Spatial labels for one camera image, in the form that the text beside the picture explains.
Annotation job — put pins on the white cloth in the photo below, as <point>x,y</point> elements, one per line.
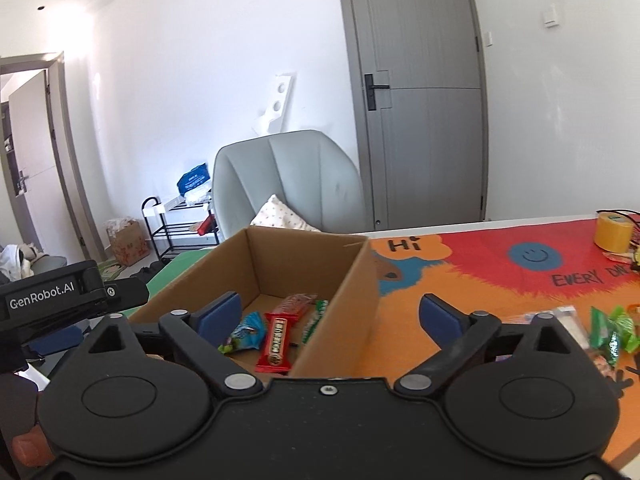
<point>14,260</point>

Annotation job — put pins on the grey upholstered chair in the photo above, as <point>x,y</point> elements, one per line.
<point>300,175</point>

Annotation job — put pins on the brown cardboard carton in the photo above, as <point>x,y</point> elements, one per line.
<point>127,245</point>

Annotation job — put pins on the yellow tape roll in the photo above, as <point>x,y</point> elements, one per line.
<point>614,232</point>

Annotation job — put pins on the clear red snack packet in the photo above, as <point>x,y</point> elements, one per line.
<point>295,305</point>

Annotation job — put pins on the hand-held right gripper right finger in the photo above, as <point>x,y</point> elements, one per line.
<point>440,320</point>

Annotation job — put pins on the white dotted pillow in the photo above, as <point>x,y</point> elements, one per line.
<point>280,215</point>

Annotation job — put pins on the green and white snack packet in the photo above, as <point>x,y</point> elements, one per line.
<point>315,322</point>

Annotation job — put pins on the black metal shoe rack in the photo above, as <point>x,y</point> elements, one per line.
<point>172,204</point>

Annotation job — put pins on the clear white snack packet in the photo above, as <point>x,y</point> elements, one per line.
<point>570,325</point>

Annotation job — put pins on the green floor rug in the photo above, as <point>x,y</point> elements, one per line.
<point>109,270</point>

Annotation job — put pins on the person's left hand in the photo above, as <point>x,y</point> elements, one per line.
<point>29,447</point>

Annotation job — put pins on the colourful cartoon table mat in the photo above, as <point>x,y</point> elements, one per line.
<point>500,285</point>

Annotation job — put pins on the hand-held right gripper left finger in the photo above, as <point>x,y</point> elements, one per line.
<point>220,320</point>

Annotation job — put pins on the white foam board with holes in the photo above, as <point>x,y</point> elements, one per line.
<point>280,95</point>

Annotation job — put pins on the red snack bar packet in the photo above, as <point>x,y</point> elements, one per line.
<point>275,342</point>

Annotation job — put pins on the open room door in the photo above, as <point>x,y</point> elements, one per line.
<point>37,125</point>

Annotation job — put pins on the blue plastic bag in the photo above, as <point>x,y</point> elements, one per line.
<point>192,177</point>

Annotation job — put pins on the cardboard box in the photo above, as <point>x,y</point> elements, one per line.
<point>350,310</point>

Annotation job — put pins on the grey room door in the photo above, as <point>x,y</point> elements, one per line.
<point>425,135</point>

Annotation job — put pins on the white light switch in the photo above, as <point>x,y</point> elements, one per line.
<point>550,15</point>

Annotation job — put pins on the blue snack packet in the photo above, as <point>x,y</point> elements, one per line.
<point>250,332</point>

